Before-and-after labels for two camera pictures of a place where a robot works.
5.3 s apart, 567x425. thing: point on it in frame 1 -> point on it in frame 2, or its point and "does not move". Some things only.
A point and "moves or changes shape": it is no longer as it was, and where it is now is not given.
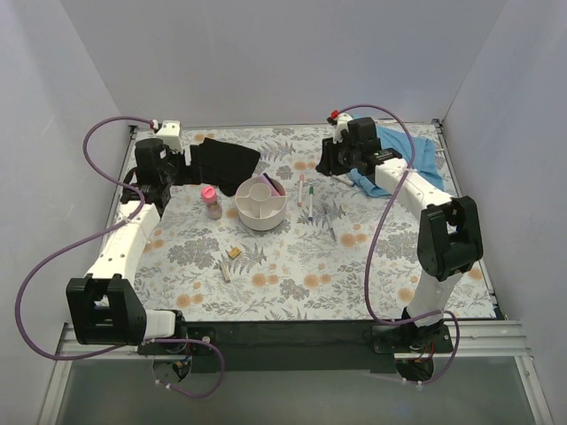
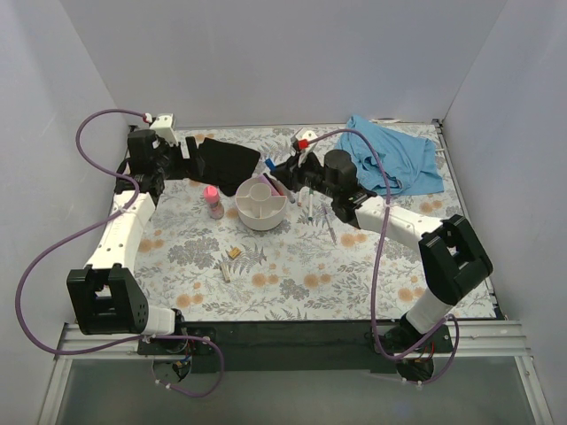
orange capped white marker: x=301 y=180 does not move
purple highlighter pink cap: x=276 y=189 does not move
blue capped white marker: x=345 y=181 moves or changes shape
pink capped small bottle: x=209 y=197 does not move
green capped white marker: x=311 y=193 does not move
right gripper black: x=333 y=150 -> x=291 y=173
